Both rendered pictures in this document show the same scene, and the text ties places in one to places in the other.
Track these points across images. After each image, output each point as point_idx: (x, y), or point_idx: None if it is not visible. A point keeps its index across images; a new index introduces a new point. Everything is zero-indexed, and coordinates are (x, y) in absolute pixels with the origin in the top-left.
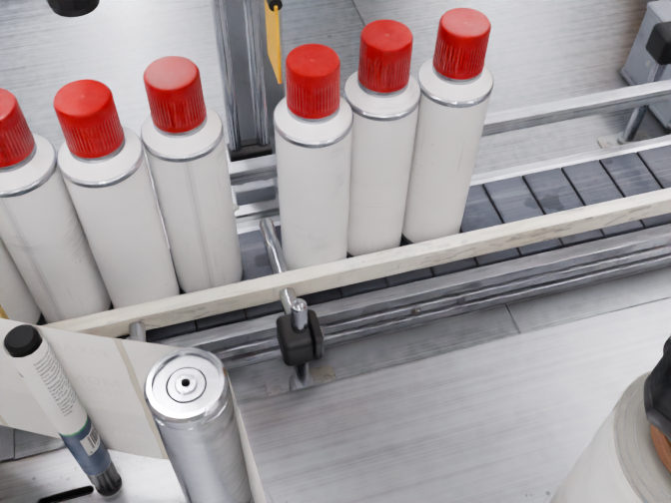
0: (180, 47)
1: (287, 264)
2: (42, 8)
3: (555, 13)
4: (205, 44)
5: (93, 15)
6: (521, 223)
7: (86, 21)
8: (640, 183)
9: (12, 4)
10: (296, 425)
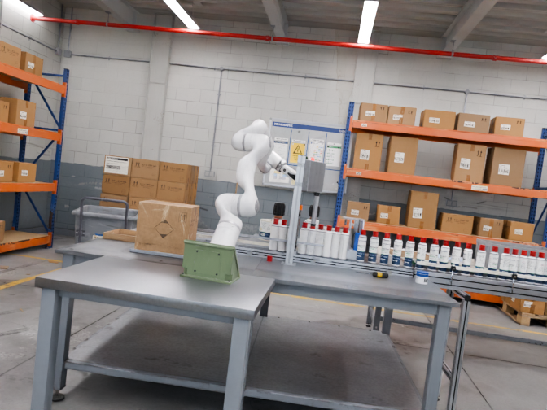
0: (295, 271)
1: None
2: (321, 278)
3: None
4: (290, 270)
5: (310, 276)
6: (264, 242)
7: (312, 276)
8: (242, 246)
9: (327, 280)
10: (296, 250)
